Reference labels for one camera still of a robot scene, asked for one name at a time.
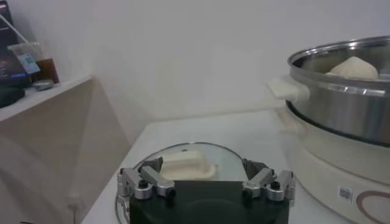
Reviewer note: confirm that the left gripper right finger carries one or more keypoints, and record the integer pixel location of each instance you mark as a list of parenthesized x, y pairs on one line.
[(259, 182)]

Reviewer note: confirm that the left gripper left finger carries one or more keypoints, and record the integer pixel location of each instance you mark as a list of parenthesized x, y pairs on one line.
[(158, 182)]

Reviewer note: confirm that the white steamed baozi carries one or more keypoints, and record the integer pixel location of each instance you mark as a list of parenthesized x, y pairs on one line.
[(355, 69)]

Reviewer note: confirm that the steel steamer basket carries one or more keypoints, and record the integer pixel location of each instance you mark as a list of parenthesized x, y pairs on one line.
[(335, 112)]

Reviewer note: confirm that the cream electric cooker base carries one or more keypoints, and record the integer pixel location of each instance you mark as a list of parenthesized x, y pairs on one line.
[(329, 164)]

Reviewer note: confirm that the white side table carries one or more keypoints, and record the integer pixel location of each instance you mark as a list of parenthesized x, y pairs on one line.
[(61, 128)]

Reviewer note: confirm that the grey round puck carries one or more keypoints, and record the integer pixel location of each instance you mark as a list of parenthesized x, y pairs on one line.
[(43, 85)]

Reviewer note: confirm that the plastic cup iced coffee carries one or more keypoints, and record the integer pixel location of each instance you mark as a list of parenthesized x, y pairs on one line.
[(48, 71)]

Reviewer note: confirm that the black computer mouse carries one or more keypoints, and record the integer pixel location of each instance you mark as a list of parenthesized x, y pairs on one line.
[(10, 96)]

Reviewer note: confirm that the black printed box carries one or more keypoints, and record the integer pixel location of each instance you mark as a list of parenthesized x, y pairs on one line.
[(9, 61)]

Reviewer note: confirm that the white drinking straw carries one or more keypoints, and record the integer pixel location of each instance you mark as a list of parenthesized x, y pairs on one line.
[(13, 29)]

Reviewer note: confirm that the white wall socket plug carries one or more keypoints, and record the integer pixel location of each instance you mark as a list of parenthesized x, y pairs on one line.
[(76, 204)]

